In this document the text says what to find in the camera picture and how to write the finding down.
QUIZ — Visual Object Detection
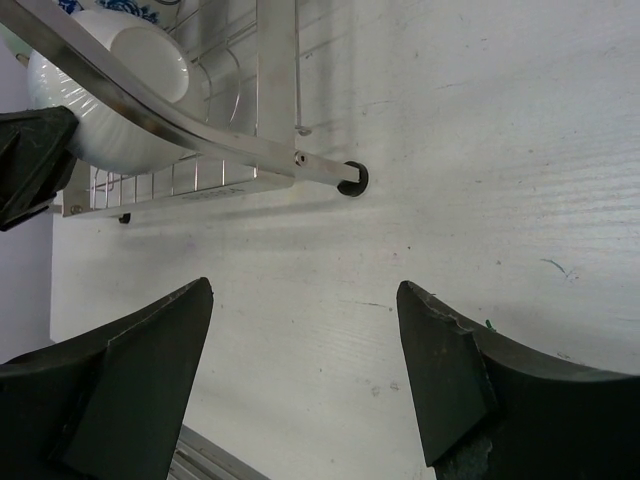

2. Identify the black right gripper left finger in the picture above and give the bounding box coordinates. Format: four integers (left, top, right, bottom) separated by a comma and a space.
1, 277, 214, 479

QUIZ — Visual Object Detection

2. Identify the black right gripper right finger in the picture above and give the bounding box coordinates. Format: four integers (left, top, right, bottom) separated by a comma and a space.
396, 281, 639, 479

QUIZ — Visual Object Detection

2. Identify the blue floral pattern bowl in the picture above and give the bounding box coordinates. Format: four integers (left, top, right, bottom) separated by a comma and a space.
53, 0, 180, 28

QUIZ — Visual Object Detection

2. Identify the white ribbed bowl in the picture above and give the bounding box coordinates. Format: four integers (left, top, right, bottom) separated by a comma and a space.
27, 9, 196, 176

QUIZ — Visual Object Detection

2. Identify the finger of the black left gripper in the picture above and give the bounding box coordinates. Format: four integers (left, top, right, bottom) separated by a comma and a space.
1, 106, 79, 231

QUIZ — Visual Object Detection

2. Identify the stainless steel dish rack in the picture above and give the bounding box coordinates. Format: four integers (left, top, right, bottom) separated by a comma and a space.
1, 1, 369, 222

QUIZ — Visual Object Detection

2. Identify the aluminium frame rail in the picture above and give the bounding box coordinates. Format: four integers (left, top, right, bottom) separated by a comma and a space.
167, 425, 268, 480

